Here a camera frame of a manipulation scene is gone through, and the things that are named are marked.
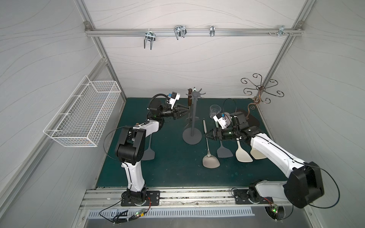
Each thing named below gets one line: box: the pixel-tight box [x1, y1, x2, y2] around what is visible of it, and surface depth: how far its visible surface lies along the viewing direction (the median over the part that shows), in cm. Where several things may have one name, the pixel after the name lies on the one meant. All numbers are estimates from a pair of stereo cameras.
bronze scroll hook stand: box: [240, 73, 285, 120], surface depth 87 cm
